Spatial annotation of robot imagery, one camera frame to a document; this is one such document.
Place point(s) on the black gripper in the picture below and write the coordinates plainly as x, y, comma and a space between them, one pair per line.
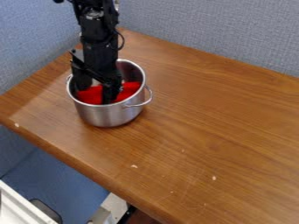
95, 63

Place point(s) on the red cloth object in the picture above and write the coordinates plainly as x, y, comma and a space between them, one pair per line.
92, 95

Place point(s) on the metal pot with handles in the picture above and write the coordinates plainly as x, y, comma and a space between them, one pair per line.
109, 104

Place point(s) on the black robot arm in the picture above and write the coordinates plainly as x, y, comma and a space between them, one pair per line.
96, 17

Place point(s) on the white appliance lower left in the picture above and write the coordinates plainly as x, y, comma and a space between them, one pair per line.
17, 210

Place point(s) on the white table leg bracket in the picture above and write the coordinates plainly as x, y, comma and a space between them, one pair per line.
111, 211

